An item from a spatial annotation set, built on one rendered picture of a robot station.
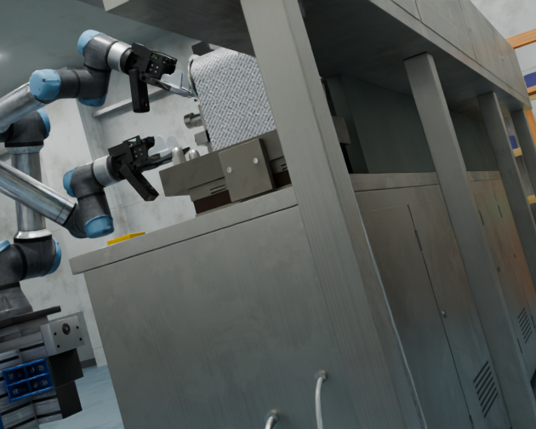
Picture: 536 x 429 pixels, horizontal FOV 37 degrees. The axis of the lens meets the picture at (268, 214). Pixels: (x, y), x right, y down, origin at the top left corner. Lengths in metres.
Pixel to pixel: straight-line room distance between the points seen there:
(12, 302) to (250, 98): 0.98
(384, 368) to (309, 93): 0.36
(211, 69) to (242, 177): 0.39
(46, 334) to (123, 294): 0.59
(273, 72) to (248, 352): 0.77
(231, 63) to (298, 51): 0.91
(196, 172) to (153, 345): 0.39
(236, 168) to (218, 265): 0.21
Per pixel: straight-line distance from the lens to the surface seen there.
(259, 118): 1.90
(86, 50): 2.20
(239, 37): 1.37
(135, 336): 1.80
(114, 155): 2.09
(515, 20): 10.91
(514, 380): 1.93
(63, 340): 2.37
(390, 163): 2.02
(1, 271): 2.47
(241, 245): 1.64
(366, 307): 1.02
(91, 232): 2.11
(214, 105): 1.96
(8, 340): 2.44
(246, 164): 1.67
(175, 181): 1.78
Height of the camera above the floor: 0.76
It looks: 4 degrees up
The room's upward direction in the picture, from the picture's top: 16 degrees counter-clockwise
